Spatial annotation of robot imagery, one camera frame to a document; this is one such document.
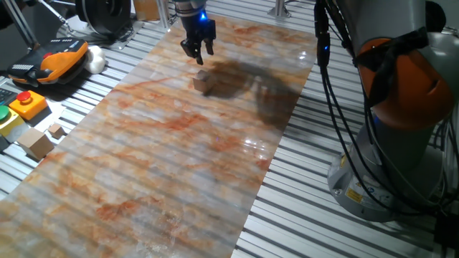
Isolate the white crumpled lump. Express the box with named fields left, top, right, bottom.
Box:
left=84, top=44, right=107, bottom=75

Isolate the black computer keyboard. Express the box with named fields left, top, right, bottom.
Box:
left=0, top=87, right=19, bottom=107

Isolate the brown cardboard box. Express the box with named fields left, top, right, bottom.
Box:
left=133, top=0, right=169, bottom=22

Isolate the large wooden cube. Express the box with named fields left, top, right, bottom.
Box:
left=16, top=127, right=55, bottom=161

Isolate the grey base plate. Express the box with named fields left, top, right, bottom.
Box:
left=56, top=16, right=145, bottom=50

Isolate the orange marble pattern mat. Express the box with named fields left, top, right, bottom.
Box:
left=0, top=14, right=318, bottom=258

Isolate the thin grey metal strut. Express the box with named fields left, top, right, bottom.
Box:
left=37, top=0, right=77, bottom=37

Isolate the orange black teach pendant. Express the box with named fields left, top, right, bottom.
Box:
left=0, top=37, right=90, bottom=88

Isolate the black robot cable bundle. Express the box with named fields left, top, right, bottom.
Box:
left=313, top=0, right=459, bottom=219

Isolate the red button orange box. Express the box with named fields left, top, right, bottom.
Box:
left=8, top=90, right=49, bottom=121

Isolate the silver post foot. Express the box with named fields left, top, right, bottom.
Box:
left=267, top=0, right=292, bottom=19

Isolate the small wooden cube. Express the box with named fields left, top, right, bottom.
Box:
left=192, top=69, right=217, bottom=93

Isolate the black round spool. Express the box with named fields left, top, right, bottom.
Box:
left=74, top=0, right=132, bottom=37

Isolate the silver upright post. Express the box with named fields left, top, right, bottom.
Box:
left=156, top=0, right=172, bottom=30

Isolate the thick grey metal strut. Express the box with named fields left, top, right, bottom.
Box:
left=1, top=0, right=39, bottom=50

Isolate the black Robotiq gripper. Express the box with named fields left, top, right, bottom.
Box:
left=179, top=10, right=217, bottom=66

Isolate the tiny wooden cube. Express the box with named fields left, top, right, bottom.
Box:
left=47, top=123, right=67, bottom=140

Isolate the green button yellow box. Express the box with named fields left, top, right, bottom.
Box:
left=0, top=105, right=26, bottom=138

